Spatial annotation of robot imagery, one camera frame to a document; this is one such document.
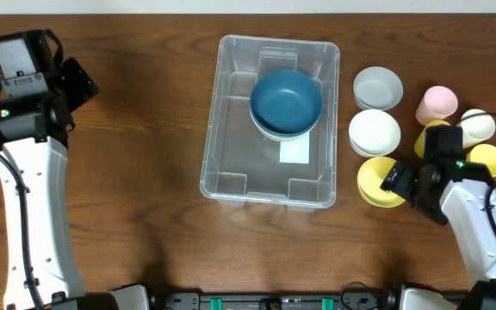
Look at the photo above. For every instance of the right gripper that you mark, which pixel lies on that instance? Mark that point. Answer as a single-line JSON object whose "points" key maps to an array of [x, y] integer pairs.
{"points": [[401, 181]]}

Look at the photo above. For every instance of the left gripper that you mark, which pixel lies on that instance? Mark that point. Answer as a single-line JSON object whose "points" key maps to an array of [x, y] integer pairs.
{"points": [[77, 83]]}

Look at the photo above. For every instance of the small yellow bowl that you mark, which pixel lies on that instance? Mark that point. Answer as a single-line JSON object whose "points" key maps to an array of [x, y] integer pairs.
{"points": [[369, 179]]}

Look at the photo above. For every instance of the small white bowl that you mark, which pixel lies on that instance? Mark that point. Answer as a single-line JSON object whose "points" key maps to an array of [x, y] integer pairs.
{"points": [[374, 133]]}

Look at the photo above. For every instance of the small grey bowl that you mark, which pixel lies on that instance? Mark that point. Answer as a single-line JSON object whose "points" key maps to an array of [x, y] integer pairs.
{"points": [[377, 87]]}

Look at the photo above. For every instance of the dark blue bowl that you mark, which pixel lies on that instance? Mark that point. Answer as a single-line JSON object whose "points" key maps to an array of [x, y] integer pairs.
{"points": [[286, 101], [261, 128]]}

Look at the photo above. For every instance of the large cream bowl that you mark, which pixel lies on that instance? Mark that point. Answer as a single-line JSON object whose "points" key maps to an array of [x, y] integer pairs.
{"points": [[281, 138]]}

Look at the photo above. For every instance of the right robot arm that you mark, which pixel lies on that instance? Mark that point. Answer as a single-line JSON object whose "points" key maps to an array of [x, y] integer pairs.
{"points": [[451, 191]]}

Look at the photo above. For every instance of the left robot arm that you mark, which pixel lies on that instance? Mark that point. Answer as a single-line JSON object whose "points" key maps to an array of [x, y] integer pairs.
{"points": [[39, 91]]}

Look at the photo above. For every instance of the yellow cup left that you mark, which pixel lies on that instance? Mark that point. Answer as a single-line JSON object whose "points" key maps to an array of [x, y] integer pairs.
{"points": [[419, 146]]}

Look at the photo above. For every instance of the yellow cup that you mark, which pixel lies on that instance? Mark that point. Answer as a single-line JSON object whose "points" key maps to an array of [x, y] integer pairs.
{"points": [[484, 154], [419, 146]]}

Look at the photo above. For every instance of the yellow cup right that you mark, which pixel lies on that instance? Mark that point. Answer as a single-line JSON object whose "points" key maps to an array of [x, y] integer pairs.
{"points": [[484, 154]]}

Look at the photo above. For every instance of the cream plastic cup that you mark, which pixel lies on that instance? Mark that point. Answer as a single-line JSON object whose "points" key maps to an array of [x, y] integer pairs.
{"points": [[477, 126]]}

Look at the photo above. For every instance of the pink plastic cup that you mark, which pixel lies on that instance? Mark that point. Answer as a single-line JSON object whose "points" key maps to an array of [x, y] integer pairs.
{"points": [[438, 103]]}

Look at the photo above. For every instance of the white label in bin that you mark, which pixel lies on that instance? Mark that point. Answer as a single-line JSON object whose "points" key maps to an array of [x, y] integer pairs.
{"points": [[295, 151]]}

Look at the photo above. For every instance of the clear plastic storage bin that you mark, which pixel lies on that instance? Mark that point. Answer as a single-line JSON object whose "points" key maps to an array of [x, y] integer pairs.
{"points": [[240, 164]]}

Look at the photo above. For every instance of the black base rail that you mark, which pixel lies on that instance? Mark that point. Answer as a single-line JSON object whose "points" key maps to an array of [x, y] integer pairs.
{"points": [[357, 299]]}

